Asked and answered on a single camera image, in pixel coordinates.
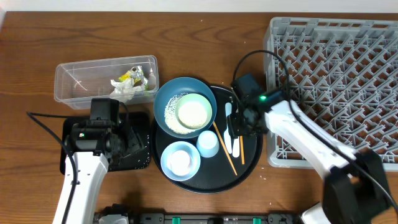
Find light blue saucer plate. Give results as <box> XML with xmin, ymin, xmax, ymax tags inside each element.
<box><xmin>160</xmin><ymin>141</ymin><xmax>201</xmax><ymax>182</ymax></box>

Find light blue cup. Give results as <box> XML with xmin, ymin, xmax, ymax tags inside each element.
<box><xmin>196</xmin><ymin>131</ymin><xmax>220</xmax><ymax>158</ymax></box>

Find black rectangular tray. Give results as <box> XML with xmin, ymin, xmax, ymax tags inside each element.
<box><xmin>59</xmin><ymin>111</ymin><xmax>150</xmax><ymax>175</ymax></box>

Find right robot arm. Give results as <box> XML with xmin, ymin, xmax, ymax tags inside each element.
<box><xmin>227</xmin><ymin>73</ymin><xmax>397</xmax><ymax>224</ymax></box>

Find white rice grains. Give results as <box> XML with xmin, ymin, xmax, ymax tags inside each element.
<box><xmin>164</xmin><ymin>93</ymin><xmax>193</xmax><ymax>134</ymax></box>

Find yellow green snack wrapper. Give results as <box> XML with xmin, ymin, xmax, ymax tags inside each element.
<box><xmin>118</xmin><ymin>65</ymin><xmax>148</xmax><ymax>90</ymax></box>

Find clear plastic waste bin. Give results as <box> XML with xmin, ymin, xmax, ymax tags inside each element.
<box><xmin>54</xmin><ymin>55</ymin><xmax>159</xmax><ymax>110</ymax></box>

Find light green bowl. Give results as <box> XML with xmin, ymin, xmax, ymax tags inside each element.
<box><xmin>175</xmin><ymin>93</ymin><xmax>213</xmax><ymax>130</ymax></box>

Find short wooden chopstick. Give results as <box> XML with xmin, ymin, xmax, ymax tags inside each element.
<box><xmin>212</xmin><ymin>122</ymin><xmax>238</xmax><ymax>176</ymax></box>

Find long wooden chopstick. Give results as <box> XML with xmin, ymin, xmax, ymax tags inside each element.
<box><xmin>239</xmin><ymin>136</ymin><xmax>245</xmax><ymax>165</ymax></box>

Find dark blue plate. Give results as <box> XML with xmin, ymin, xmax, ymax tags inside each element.
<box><xmin>154</xmin><ymin>77</ymin><xmax>217</xmax><ymax>139</ymax></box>

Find grey plastic dishwasher rack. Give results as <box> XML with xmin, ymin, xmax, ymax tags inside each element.
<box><xmin>263</xmin><ymin>17</ymin><xmax>397</xmax><ymax>172</ymax></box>

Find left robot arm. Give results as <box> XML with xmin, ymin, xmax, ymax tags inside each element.
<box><xmin>53</xmin><ymin>98</ymin><xmax>147</xmax><ymax>223</ymax></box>

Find round black serving tray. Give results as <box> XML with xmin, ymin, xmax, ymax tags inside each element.
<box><xmin>150</xmin><ymin>84</ymin><xmax>264</xmax><ymax>195</ymax></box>

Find white napkin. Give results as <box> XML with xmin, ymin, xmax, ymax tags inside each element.
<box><xmin>109</xmin><ymin>78</ymin><xmax>146</xmax><ymax>103</ymax></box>

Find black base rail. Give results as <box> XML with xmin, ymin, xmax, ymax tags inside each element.
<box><xmin>96</xmin><ymin>203</ymin><xmax>299</xmax><ymax>224</ymax></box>

